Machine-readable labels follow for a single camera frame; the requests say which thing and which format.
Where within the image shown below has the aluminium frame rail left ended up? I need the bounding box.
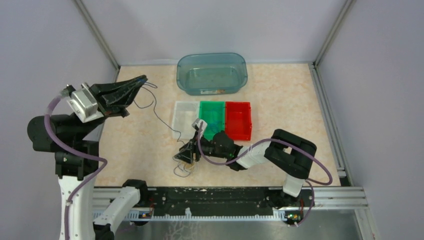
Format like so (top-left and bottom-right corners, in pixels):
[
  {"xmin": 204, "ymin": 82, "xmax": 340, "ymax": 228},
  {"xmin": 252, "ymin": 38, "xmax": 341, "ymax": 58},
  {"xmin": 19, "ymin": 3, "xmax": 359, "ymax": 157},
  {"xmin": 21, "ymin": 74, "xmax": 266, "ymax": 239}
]
[{"xmin": 72, "ymin": 0, "xmax": 121, "ymax": 82}]

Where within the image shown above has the teal transparent plastic tub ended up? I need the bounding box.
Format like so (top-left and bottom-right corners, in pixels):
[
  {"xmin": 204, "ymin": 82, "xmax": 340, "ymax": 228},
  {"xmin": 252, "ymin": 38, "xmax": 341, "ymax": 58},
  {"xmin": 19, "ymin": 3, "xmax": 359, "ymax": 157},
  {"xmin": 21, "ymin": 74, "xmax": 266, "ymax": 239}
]
[{"xmin": 176, "ymin": 52, "xmax": 248, "ymax": 96}]

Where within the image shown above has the green plastic bin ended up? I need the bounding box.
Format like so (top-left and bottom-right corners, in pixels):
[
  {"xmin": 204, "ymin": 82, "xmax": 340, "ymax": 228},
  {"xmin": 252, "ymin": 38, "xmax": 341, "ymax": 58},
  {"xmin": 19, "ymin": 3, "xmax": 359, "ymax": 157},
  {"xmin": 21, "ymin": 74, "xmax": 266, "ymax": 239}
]
[{"xmin": 199, "ymin": 101, "xmax": 225, "ymax": 140}]

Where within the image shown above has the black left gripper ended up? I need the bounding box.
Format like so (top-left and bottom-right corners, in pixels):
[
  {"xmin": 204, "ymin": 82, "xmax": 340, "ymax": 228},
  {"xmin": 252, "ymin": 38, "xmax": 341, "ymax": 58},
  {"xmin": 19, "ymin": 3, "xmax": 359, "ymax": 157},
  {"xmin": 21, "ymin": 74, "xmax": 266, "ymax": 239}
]
[{"xmin": 73, "ymin": 73, "xmax": 148, "ymax": 141}]

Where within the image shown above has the red plastic bin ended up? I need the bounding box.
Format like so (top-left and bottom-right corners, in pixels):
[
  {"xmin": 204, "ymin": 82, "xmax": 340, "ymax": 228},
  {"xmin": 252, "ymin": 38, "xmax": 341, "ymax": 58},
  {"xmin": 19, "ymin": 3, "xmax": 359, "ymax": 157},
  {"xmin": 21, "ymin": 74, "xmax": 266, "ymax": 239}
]
[{"xmin": 224, "ymin": 101, "xmax": 252, "ymax": 141}]

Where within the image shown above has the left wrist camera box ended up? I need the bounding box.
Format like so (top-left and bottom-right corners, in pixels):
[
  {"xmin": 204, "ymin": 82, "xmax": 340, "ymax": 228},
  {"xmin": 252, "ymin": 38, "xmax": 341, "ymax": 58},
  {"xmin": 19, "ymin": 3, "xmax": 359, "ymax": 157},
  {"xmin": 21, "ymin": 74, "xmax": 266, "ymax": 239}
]
[{"xmin": 67, "ymin": 83, "xmax": 104, "ymax": 123}]

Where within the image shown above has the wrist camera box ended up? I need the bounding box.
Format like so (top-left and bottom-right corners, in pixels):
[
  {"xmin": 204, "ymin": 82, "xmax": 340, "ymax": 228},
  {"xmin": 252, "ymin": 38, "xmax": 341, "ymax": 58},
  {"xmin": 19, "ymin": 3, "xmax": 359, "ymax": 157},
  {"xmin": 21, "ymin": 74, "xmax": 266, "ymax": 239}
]
[
  {"xmin": 191, "ymin": 118, "xmax": 208, "ymax": 137},
  {"xmin": 67, "ymin": 83, "xmax": 104, "ymax": 123}
]

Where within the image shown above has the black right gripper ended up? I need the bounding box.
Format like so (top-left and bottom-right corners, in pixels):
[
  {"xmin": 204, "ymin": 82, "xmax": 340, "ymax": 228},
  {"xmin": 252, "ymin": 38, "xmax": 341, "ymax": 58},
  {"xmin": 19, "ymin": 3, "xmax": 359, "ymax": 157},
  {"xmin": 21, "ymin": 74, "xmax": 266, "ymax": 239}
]
[{"xmin": 175, "ymin": 130, "xmax": 228, "ymax": 165}]

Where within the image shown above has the white plastic bin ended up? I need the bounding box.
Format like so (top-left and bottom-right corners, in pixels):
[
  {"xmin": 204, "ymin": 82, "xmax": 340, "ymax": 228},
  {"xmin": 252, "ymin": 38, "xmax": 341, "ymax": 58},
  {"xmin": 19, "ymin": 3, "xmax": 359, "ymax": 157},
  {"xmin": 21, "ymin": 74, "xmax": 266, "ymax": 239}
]
[{"xmin": 171, "ymin": 101, "xmax": 200, "ymax": 140}]

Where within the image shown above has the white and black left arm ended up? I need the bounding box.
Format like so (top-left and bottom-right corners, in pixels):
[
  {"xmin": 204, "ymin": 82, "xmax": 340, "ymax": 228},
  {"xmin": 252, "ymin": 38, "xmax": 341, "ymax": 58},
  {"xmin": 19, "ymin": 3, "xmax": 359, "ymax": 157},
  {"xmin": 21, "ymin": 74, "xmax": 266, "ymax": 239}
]
[{"xmin": 27, "ymin": 75, "xmax": 150, "ymax": 240}]

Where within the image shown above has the aluminium frame rail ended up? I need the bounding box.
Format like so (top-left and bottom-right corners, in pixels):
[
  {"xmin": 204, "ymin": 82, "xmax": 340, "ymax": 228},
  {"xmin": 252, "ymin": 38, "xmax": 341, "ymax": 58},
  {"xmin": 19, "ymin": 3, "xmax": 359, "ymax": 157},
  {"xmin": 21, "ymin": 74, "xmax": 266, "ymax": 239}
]
[
  {"xmin": 72, "ymin": 0, "xmax": 121, "ymax": 82},
  {"xmin": 309, "ymin": 62, "xmax": 381, "ymax": 240}
]

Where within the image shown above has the aluminium frame rail right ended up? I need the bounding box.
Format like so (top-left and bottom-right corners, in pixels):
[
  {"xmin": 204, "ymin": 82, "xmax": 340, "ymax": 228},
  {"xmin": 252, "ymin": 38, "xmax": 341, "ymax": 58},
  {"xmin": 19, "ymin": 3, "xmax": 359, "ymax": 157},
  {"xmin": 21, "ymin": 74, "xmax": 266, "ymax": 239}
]
[{"xmin": 309, "ymin": 62, "xmax": 381, "ymax": 240}]

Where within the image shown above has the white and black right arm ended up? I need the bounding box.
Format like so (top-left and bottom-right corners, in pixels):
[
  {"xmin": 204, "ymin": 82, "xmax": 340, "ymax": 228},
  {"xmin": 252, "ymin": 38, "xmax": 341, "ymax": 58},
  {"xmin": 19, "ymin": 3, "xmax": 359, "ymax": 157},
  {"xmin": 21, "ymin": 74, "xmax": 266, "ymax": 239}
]
[{"xmin": 174, "ymin": 129, "xmax": 317, "ymax": 206}]

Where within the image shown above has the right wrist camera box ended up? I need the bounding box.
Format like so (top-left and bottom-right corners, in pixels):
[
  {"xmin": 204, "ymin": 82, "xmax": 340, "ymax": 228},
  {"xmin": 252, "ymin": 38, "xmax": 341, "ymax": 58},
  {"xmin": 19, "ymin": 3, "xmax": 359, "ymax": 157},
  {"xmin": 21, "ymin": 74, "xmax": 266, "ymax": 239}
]
[{"xmin": 191, "ymin": 118, "xmax": 208, "ymax": 137}]

